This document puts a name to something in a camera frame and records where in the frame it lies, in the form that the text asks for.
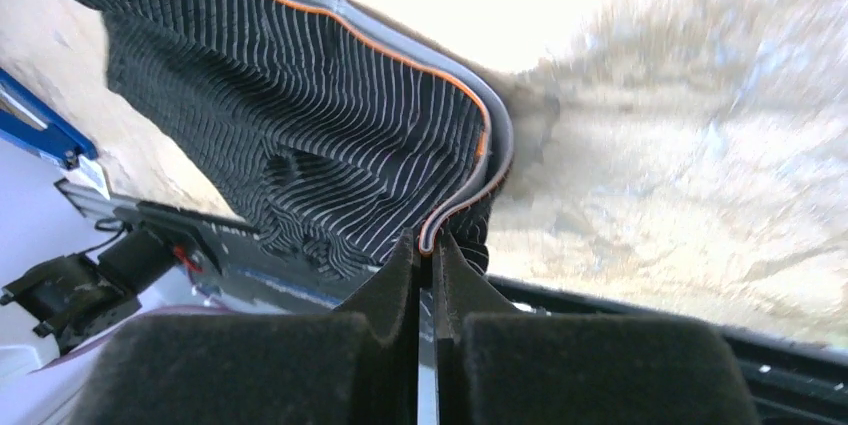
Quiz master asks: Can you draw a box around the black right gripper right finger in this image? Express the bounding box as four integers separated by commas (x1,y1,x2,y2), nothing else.
432,234,760,424

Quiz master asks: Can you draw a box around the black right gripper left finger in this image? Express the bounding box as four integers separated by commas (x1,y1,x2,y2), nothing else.
70,232,419,424

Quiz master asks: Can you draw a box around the black striped underwear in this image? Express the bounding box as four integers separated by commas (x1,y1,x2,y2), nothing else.
75,0,512,279

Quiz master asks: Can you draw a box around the blue marker pen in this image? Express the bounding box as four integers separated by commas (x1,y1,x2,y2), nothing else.
1,69,98,170

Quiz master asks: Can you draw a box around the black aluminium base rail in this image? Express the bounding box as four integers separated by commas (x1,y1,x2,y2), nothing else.
0,176,848,425

